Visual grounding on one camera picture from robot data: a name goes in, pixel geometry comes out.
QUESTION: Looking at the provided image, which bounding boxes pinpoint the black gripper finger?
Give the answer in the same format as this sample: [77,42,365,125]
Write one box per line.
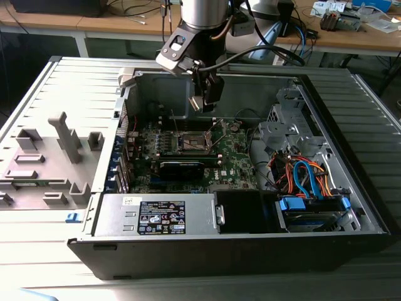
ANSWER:
[191,66,205,102]
[202,73,226,113]

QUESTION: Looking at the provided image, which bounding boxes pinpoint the silver CPU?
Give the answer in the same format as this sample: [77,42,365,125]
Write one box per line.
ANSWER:
[187,95,205,113]

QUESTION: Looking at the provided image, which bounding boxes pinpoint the metal socket cover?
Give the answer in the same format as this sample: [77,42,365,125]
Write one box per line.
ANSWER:
[206,120,228,150]

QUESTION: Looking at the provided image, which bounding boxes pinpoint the metal locking lever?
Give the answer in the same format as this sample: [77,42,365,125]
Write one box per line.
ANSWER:
[212,127,234,149]
[170,108,181,140]

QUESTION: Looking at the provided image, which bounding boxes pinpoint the green motherboard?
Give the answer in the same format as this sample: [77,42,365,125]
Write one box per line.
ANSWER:
[127,118,261,194]

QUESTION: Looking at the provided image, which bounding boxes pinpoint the metal disk bay cage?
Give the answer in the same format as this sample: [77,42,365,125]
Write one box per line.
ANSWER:
[258,87,328,159]

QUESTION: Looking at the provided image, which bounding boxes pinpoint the black monitor stand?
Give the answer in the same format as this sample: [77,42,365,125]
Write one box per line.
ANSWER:
[277,0,298,38]

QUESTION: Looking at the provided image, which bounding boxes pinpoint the black graphics card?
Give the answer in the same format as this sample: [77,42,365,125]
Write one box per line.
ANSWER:
[158,160,205,182]

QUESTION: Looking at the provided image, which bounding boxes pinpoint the brown heat sink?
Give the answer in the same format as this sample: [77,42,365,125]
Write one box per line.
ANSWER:
[320,8,341,32]

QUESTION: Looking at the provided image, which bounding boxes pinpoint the wooden desk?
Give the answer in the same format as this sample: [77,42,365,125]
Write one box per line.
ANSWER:
[0,0,181,59]
[275,0,401,68]

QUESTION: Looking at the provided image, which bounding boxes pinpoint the grey metal drive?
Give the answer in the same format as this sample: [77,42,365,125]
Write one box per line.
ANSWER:
[340,9,368,32]

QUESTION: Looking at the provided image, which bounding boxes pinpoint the silver power supply unit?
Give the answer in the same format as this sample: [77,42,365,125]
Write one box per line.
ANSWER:
[92,193,220,238]

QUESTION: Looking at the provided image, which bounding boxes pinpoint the black computer box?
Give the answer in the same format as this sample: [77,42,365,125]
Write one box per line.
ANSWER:
[9,0,106,18]

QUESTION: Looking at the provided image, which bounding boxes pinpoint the hard disk in blue carrier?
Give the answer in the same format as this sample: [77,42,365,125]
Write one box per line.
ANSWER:
[275,194,352,233]

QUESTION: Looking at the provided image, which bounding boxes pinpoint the grey parts rack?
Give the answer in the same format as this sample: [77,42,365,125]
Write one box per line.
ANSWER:
[0,111,106,211]

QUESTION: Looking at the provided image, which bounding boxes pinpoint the black PC case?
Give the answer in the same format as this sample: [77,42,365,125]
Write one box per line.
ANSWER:
[67,67,393,282]

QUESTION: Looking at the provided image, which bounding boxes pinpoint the blue box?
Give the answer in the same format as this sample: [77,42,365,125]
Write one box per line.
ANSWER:
[352,0,392,11]

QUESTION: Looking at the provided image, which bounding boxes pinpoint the clear plastic bag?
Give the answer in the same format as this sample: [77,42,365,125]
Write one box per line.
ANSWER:
[366,12,401,34]

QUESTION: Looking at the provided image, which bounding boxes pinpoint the pale blue rounded object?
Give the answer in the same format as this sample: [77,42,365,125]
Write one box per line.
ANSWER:
[17,287,65,301]

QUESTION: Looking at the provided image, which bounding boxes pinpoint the black camera cable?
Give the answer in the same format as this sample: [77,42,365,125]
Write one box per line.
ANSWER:
[195,45,307,73]

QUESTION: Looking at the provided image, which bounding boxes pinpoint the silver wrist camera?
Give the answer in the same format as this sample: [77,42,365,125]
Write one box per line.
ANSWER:
[155,33,197,77]

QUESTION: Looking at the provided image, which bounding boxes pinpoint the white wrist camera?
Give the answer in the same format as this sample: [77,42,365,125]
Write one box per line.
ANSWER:
[231,19,255,38]

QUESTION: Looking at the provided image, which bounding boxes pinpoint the grey corner bracket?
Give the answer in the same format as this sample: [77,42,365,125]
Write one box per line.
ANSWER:
[118,67,138,88]

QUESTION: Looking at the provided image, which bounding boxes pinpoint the blue disk wire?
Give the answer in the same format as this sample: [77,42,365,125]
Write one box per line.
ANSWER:
[293,158,328,200]

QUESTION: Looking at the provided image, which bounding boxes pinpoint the orange power wire bundle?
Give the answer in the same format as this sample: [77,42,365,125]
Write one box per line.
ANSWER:
[268,152,336,198]

